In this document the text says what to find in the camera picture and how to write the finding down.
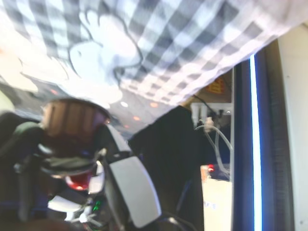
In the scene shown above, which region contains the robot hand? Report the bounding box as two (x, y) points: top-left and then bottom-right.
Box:
(0, 112), (162, 231)

